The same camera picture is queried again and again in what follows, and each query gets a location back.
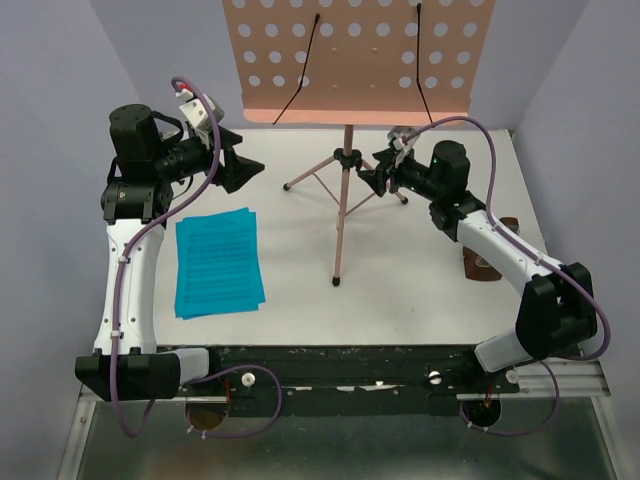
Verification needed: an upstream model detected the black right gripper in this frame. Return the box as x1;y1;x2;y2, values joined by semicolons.
356;147;442;202

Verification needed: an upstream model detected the blue sheet music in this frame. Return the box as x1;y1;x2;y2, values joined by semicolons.
174;207;267;321
174;207;266;321

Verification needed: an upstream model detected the pink music stand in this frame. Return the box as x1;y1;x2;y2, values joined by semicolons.
221;0;497;287

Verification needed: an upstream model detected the brown wooden metronome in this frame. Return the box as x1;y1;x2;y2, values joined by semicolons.
457;212;524;288

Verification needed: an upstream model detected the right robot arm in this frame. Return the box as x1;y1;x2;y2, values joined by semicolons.
358;140;597;392

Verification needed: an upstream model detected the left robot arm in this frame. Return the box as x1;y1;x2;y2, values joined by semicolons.
75;100;264;401

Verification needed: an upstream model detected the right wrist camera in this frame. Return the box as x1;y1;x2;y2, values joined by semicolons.
387;126;415;151

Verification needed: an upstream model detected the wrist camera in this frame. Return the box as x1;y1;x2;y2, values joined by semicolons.
175;82;212;134
387;126;415;151

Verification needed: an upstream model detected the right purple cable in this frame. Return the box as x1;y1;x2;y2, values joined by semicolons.
404;116;613;435

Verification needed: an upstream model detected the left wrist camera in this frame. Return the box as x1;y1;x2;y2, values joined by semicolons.
175;82;212;134

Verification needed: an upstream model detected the black mounting rail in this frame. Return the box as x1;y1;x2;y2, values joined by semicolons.
176;345;519;418

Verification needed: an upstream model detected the aluminium frame rail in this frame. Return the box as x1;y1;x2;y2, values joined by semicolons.
441;358;611;400

